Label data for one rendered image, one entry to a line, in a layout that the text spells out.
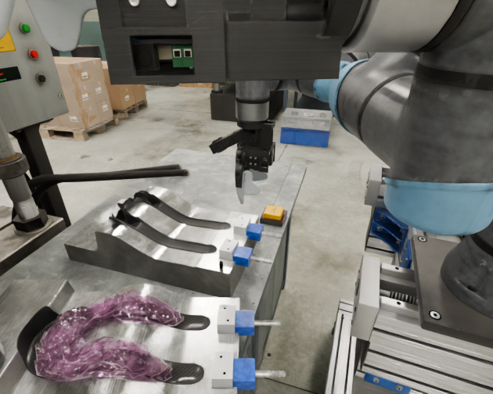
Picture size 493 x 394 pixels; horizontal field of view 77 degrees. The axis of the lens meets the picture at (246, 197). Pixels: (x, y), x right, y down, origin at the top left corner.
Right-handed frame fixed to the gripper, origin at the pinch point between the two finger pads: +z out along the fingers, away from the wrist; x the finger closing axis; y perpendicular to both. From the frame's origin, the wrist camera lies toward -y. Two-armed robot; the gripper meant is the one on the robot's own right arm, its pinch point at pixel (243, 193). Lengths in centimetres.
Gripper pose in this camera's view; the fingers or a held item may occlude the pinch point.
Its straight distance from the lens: 82.3
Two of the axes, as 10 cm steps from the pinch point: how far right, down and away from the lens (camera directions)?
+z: 0.0, 8.6, 5.0
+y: 9.5, 1.5, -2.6
